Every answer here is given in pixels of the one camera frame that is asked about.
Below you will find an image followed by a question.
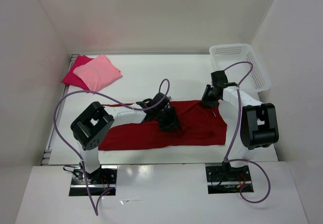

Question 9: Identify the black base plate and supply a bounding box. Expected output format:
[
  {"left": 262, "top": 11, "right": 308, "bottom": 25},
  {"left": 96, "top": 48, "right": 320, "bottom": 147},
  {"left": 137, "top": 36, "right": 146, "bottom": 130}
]
[
  {"left": 205, "top": 165, "right": 254, "bottom": 194},
  {"left": 63, "top": 165, "right": 118, "bottom": 197}
]

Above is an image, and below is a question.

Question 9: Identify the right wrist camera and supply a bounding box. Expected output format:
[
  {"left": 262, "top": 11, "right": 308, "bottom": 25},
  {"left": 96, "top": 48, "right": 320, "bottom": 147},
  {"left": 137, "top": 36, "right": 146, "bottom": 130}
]
[{"left": 210, "top": 70, "right": 228, "bottom": 88}]

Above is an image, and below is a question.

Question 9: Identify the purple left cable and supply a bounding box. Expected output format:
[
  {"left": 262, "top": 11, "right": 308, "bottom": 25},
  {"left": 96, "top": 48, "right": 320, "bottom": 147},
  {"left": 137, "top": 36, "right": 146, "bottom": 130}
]
[{"left": 54, "top": 79, "right": 170, "bottom": 216}]

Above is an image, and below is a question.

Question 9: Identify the magenta t shirt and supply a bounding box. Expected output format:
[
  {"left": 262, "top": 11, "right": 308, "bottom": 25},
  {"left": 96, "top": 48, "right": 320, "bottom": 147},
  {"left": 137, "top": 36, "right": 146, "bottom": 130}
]
[{"left": 62, "top": 55, "right": 92, "bottom": 90}]

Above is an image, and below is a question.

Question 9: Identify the dark red t shirt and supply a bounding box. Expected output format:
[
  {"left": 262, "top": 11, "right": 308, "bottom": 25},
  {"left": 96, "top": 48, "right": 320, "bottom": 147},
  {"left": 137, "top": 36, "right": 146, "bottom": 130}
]
[{"left": 98, "top": 100, "right": 227, "bottom": 151}]

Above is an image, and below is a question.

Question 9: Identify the white plastic basket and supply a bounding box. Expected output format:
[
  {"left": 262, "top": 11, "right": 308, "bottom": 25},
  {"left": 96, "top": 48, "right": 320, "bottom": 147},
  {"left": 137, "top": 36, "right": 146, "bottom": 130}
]
[{"left": 209, "top": 43, "right": 271, "bottom": 93}]

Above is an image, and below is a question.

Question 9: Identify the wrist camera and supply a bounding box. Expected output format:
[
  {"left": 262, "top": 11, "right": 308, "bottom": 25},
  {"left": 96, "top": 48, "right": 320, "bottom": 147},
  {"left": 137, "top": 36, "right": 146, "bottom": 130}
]
[
  {"left": 150, "top": 93, "right": 170, "bottom": 110},
  {"left": 210, "top": 70, "right": 228, "bottom": 88}
]

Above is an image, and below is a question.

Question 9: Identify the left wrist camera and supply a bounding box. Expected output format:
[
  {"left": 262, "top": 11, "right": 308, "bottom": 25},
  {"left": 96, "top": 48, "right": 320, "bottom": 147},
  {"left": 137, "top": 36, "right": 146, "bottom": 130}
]
[{"left": 150, "top": 93, "right": 170, "bottom": 110}]

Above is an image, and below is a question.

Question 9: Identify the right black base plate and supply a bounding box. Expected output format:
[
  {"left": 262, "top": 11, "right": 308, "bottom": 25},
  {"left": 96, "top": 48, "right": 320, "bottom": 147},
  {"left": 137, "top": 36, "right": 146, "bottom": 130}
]
[{"left": 205, "top": 165, "right": 254, "bottom": 194}]

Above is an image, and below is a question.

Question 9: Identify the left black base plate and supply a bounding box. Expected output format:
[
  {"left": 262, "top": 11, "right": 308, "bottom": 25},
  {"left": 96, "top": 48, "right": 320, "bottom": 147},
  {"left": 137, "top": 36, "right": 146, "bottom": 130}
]
[{"left": 63, "top": 165, "right": 118, "bottom": 197}]

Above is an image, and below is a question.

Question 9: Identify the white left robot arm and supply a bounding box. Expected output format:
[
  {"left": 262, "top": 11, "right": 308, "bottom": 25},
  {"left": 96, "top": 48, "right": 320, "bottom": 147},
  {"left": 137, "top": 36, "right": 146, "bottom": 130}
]
[{"left": 71, "top": 101, "right": 182, "bottom": 184}]

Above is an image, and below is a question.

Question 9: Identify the light pink t shirt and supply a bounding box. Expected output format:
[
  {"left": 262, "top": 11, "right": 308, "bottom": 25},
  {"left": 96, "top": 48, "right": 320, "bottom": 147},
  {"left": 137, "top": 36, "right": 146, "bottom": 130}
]
[{"left": 73, "top": 55, "right": 123, "bottom": 92}]

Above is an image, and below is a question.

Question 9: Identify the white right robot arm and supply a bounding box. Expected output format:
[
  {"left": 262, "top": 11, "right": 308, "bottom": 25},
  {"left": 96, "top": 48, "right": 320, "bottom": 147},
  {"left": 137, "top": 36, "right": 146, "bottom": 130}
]
[{"left": 201, "top": 83, "right": 279, "bottom": 180}]

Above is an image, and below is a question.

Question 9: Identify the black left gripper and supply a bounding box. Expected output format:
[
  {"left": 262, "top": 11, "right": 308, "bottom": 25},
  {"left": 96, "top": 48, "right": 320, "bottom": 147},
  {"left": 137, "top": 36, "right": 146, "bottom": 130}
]
[{"left": 153, "top": 106, "right": 182, "bottom": 133}]

